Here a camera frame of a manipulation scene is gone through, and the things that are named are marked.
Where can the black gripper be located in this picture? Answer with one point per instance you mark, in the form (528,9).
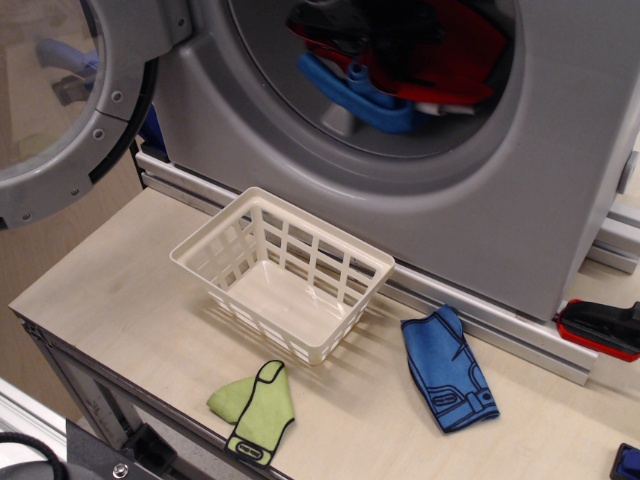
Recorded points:
(392,30)

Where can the blue cloth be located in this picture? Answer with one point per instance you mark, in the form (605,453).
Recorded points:
(355,93)

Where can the red cloth shirt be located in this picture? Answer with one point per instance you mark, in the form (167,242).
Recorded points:
(455,71)

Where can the white plastic laundry basket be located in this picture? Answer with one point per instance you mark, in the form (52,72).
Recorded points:
(294,278)

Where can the white cloth piece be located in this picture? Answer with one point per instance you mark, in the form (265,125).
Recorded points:
(438,109)

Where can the grey toy washing machine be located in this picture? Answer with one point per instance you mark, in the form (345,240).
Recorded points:
(504,204)

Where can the round grey machine door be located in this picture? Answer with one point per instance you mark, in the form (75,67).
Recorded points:
(75,91)

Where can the blue clamp behind door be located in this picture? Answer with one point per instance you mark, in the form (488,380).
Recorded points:
(151,133)

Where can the blue cloth jeans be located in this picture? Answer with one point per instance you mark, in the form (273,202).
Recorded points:
(446,372)

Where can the red and black clamp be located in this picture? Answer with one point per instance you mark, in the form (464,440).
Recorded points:
(603,328)

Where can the green cloth sock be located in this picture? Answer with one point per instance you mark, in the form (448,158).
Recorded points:
(260,409)

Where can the blue and black block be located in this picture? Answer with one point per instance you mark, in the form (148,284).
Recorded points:
(626,465)

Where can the aluminium extrusion rail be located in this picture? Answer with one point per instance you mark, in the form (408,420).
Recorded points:
(534,340)

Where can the metal table frame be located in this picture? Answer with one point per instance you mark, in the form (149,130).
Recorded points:
(128,417)

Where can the black bracket with bolt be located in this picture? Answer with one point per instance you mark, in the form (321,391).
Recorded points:
(88,457)

